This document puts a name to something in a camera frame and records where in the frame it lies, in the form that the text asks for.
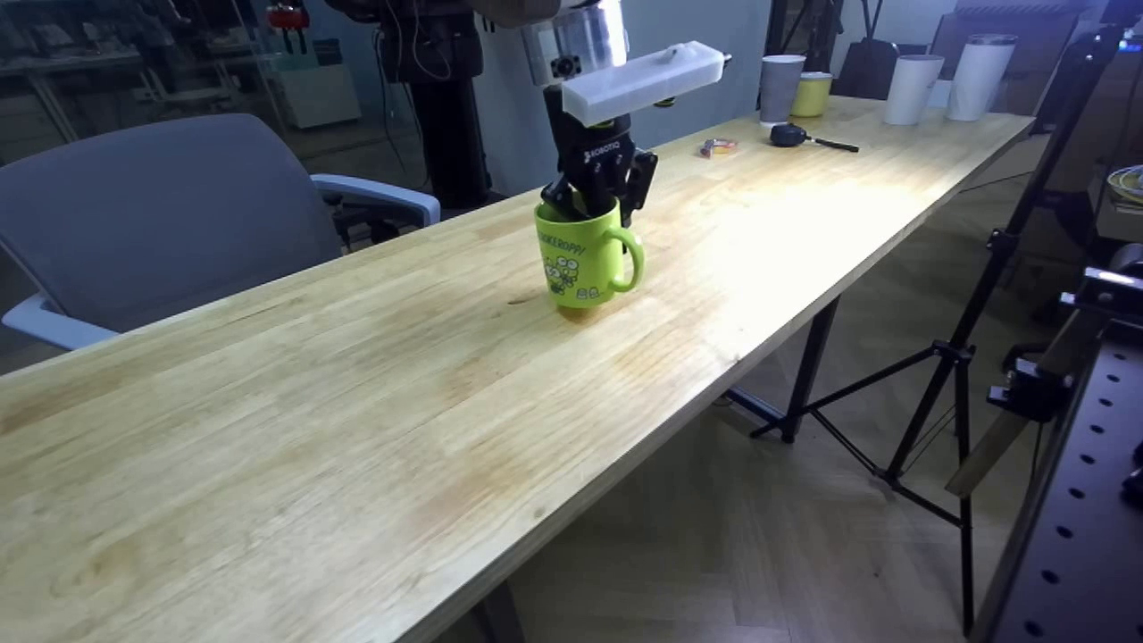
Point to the black perforated breadboard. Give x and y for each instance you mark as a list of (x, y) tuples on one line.
[(1085, 538)]

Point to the black table leg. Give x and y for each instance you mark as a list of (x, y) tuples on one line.
[(503, 613), (813, 363)]

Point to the black tripod stand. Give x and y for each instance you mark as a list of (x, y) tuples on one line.
[(951, 351)]

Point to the grey office chair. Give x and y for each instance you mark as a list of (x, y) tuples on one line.
[(155, 217)]

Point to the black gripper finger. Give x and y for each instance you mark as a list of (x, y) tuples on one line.
[(637, 185), (566, 197)]

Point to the green ceramic mug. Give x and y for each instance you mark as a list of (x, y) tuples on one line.
[(585, 271)]

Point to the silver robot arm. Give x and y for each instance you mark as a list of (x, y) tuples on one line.
[(585, 39)]

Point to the white background cabinet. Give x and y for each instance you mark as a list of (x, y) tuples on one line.
[(318, 97)]

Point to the small orange keyring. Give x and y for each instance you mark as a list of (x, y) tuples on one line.
[(717, 147)]

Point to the black clamp mount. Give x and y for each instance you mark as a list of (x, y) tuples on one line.
[(1047, 382)]

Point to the black key fob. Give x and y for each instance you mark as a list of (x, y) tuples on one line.
[(788, 133)]

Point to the black bag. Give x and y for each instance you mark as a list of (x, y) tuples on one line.
[(867, 73)]

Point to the yellow cup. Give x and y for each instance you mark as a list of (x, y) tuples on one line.
[(813, 95)]

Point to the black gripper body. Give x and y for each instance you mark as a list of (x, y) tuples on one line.
[(595, 147)]

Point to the beige round stool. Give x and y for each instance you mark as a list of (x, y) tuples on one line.
[(1122, 202)]

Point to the dark equipment stand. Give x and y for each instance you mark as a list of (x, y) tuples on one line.
[(453, 130)]

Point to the grey cup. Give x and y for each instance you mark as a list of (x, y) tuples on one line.
[(779, 92)]

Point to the small red object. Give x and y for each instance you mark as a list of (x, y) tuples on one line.
[(288, 15)]

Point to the black pen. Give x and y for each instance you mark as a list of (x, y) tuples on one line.
[(838, 145)]

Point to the metal bracket strip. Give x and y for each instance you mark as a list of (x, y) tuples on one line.
[(985, 452)]

